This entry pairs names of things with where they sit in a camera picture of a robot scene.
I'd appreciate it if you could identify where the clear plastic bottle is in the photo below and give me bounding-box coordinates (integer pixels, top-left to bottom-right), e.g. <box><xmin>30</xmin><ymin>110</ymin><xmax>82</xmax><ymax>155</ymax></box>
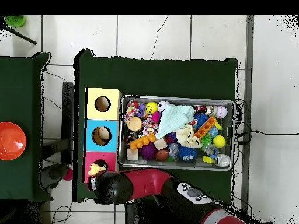
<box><xmin>201</xmin><ymin>143</ymin><xmax>220</xmax><ymax>159</ymax></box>

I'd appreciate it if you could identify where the black cable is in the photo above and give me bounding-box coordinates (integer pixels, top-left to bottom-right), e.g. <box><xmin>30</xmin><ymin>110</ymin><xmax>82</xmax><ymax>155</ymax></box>
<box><xmin>235</xmin><ymin>129</ymin><xmax>299</xmax><ymax>144</ymax></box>

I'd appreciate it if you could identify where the wooden box with three holes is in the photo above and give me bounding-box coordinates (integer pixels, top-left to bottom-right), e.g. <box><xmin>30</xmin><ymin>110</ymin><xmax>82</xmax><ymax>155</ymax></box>
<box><xmin>83</xmin><ymin>87</ymin><xmax>123</xmax><ymax>184</ymax></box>

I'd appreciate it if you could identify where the large orange bowl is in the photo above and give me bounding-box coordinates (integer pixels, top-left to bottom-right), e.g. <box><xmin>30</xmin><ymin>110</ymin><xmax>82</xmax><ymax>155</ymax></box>
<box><xmin>0</xmin><ymin>121</ymin><xmax>27</xmax><ymax>162</ymax></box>

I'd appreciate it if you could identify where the black and white soccer ball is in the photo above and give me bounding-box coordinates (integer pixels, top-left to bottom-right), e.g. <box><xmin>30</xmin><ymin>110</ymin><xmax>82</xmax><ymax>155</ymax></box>
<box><xmin>157</xmin><ymin>100</ymin><xmax>171</xmax><ymax>113</ymax></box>

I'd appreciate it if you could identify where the grey rounded object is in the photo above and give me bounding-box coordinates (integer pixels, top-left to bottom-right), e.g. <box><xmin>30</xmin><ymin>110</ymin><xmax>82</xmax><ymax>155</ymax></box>
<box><xmin>40</xmin><ymin>163</ymin><xmax>69</xmax><ymax>190</ymax></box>

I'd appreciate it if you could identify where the yellow smiley ball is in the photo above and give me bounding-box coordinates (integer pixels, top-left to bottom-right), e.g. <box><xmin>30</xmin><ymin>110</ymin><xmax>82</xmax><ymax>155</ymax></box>
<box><xmin>145</xmin><ymin>101</ymin><xmax>159</xmax><ymax>115</ymax></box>

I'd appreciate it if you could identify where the purple spiky ball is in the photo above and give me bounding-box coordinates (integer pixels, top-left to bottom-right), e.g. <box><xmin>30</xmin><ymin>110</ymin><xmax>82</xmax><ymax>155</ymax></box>
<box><xmin>138</xmin><ymin>141</ymin><xmax>158</xmax><ymax>161</ymax></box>

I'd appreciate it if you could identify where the green cup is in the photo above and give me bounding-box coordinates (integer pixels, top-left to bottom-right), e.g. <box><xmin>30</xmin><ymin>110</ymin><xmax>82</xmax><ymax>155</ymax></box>
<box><xmin>4</xmin><ymin>15</ymin><xmax>26</xmax><ymax>28</ymax></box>

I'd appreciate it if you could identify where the shallow wire mesh bin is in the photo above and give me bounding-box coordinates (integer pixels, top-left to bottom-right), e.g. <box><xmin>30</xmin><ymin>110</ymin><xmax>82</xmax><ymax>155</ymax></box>
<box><xmin>117</xmin><ymin>94</ymin><xmax>236</xmax><ymax>172</ymax></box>

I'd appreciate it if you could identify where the red ball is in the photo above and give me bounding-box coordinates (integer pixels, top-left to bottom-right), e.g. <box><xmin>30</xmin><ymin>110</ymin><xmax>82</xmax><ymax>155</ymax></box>
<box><xmin>62</xmin><ymin>167</ymin><xmax>74</xmax><ymax>182</ymax></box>

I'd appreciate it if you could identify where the mint green knitted cloth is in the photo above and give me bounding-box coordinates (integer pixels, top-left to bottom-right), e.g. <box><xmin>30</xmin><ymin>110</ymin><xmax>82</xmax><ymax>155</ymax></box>
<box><xmin>155</xmin><ymin>103</ymin><xmax>195</xmax><ymax>140</ymax></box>

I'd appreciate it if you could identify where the orange studded toy brick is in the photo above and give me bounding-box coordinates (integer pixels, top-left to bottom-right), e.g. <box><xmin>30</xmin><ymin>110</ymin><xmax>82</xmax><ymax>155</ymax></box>
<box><xmin>128</xmin><ymin>133</ymin><xmax>157</xmax><ymax>152</ymax></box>

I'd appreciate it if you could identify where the brown toy football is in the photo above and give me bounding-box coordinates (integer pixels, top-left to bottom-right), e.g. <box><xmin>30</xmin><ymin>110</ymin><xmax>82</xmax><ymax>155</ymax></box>
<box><xmin>154</xmin><ymin>149</ymin><xmax>170</xmax><ymax>162</ymax></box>

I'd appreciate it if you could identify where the black rod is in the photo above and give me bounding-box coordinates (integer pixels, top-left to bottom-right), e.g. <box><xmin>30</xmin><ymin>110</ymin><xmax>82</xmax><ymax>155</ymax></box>
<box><xmin>0</xmin><ymin>23</ymin><xmax>37</xmax><ymax>46</ymax></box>

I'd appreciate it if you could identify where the pale yellow plush duck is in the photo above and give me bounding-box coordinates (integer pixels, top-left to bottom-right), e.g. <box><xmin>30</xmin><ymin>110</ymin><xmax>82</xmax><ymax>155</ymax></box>
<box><xmin>87</xmin><ymin>162</ymin><xmax>107</xmax><ymax>177</ymax></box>

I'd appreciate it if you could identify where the cream cloth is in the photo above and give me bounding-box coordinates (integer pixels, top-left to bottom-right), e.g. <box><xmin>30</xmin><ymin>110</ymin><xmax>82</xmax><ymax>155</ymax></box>
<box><xmin>175</xmin><ymin>124</ymin><xmax>203</xmax><ymax>149</ymax></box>

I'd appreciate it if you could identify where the plain yellow ball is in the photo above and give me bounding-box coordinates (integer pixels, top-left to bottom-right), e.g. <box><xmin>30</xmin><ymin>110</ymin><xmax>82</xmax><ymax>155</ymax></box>
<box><xmin>211</xmin><ymin>135</ymin><xmax>227</xmax><ymax>149</ymax></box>

